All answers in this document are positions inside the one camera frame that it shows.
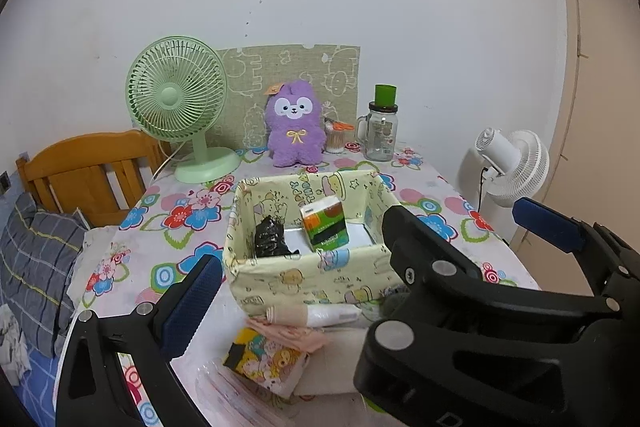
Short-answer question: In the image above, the yellow cartoon tissue pack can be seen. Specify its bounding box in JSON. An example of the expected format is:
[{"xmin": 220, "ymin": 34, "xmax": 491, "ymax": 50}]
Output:
[{"xmin": 222, "ymin": 327, "xmax": 309, "ymax": 396}]

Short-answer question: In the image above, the purple plush toy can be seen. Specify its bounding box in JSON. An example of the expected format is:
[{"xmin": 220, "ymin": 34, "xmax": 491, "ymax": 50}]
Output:
[{"xmin": 263, "ymin": 79, "xmax": 327, "ymax": 168}]

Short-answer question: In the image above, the floral tablecloth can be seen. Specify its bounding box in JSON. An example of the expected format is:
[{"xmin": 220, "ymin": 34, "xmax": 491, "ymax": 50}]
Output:
[{"xmin": 54, "ymin": 146, "xmax": 542, "ymax": 427}]

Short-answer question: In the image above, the green orange tissue pack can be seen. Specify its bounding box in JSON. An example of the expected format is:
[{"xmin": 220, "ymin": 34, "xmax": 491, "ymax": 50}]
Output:
[{"xmin": 300, "ymin": 196, "xmax": 350, "ymax": 253}]

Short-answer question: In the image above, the white cream tube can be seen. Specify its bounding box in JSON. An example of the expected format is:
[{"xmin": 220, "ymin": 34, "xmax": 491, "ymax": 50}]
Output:
[{"xmin": 305, "ymin": 304, "xmax": 372, "ymax": 329}]

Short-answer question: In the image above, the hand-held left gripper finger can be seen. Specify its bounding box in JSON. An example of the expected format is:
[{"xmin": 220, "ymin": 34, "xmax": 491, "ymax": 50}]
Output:
[{"xmin": 54, "ymin": 253, "xmax": 224, "ymax": 427}]

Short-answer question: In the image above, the white patterned cloth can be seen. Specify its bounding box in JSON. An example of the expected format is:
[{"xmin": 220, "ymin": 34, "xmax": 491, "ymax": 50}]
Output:
[{"xmin": 0, "ymin": 307, "xmax": 27, "ymax": 379}]

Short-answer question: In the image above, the clear plastic bag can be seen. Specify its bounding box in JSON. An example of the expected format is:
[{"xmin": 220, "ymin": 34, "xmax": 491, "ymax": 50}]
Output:
[{"xmin": 194, "ymin": 357, "xmax": 301, "ymax": 427}]

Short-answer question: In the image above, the beige door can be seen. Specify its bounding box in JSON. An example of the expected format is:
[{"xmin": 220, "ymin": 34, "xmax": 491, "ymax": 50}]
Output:
[{"xmin": 509, "ymin": 0, "xmax": 640, "ymax": 259}]

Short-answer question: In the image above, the black plastic bag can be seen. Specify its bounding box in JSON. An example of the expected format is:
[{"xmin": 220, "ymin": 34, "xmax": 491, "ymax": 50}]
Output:
[{"xmin": 252, "ymin": 214, "xmax": 301, "ymax": 261}]

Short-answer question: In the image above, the green desk fan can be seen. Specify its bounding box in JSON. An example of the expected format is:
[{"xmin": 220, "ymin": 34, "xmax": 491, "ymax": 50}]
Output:
[{"xmin": 125, "ymin": 36, "xmax": 242, "ymax": 184}]

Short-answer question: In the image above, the black fan cable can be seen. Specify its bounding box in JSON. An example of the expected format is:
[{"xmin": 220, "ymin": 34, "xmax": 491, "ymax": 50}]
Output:
[{"xmin": 476, "ymin": 164, "xmax": 490, "ymax": 214}]

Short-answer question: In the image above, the green printed placemat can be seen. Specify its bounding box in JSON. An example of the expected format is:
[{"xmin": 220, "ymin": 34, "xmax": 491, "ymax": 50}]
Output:
[{"xmin": 215, "ymin": 44, "xmax": 362, "ymax": 154}]

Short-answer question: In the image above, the cotton swab jar orange lid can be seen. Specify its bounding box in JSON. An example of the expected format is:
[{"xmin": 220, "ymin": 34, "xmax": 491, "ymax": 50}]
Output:
[{"xmin": 322, "ymin": 117, "xmax": 354, "ymax": 154}]

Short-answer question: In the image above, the grey plaid pillow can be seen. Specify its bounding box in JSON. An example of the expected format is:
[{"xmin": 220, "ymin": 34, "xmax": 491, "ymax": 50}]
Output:
[{"xmin": 0, "ymin": 192, "xmax": 90, "ymax": 358}]

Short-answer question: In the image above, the white standing fan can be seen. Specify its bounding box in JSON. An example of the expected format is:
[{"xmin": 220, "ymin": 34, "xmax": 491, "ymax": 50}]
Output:
[{"xmin": 474, "ymin": 127, "xmax": 550, "ymax": 208}]

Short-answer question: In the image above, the blue bed sheet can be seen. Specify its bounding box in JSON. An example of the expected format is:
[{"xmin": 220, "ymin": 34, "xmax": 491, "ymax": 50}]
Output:
[{"xmin": 0, "ymin": 337, "xmax": 67, "ymax": 427}]

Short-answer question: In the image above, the beige rolled packet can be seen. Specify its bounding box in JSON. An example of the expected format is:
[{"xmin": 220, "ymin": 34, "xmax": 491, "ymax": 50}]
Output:
[{"xmin": 265, "ymin": 304, "xmax": 312, "ymax": 326}]

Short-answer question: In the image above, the yellow cartoon fabric storage box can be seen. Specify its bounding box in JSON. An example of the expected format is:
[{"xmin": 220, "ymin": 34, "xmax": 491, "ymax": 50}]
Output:
[{"xmin": 222, "ymin": 169, "xmax": 402, "ymax": 324}]

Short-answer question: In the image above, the white fan cable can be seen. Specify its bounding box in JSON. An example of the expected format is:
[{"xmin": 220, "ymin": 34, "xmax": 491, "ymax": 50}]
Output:
[{"xmin": 150, "ymin": 139, "xmax": 181, "ymax": 182}]

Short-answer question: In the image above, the pink wet wipes pack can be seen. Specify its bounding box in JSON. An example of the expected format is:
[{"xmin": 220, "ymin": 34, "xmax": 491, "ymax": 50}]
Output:
[{"xmin": 244, "ymin": 317, "xmax": 332, "ymax": 356}]

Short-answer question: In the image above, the grey drawstring pouch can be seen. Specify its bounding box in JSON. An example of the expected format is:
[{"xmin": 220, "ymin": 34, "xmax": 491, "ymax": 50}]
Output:
[{"xmin": 377, "ymin": 289, "xmax": 416, "ymax": 320}]

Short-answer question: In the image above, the glass jar green lid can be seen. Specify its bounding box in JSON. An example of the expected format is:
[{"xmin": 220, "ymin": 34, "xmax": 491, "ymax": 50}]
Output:
[{"xmin": 355, "ymin": 83, "xmax": 400, "ymax": 162}]

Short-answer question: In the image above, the wooden bed headboard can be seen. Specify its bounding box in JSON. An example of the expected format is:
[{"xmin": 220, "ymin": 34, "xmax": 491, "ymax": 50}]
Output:
[{"xmin": 15, "ymin": 129, "xmax": 167, "ymax": 229}]

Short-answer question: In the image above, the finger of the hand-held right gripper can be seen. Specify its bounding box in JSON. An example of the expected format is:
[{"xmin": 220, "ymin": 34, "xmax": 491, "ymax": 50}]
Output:
[
  {"xmin": 353, "ymin": 204, "xmax": 640, "ymax": 427},
  {"xmin": 512, "ymin": 196, "xmax": 640, "ymax": 306}
]

